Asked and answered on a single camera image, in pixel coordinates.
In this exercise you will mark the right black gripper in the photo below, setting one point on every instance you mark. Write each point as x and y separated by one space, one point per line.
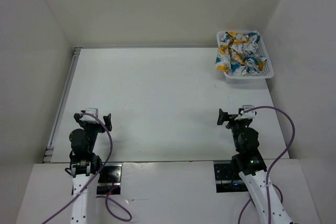
224 116

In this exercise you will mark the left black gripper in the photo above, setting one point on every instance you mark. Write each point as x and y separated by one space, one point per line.
101 128

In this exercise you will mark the colourful printed shorts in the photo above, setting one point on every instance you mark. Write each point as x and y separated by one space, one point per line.
238 54

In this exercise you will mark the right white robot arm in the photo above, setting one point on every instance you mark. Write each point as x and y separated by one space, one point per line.
249 165

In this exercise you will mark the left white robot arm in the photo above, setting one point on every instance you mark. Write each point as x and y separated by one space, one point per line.
85 165

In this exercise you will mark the white plastic basket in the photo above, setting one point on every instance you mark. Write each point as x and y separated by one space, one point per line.
268 71

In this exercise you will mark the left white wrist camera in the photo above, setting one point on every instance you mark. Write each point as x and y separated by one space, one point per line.
89 115

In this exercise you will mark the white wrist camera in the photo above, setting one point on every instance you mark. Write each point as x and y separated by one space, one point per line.
246 112
89 115

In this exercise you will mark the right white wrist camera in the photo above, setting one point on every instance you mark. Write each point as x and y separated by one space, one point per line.
246 112

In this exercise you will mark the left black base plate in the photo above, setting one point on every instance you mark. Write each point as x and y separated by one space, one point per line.
110 180

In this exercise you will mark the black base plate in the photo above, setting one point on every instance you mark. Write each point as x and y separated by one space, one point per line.
226 180
110 180

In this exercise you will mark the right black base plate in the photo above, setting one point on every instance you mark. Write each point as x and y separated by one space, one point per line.
226 180

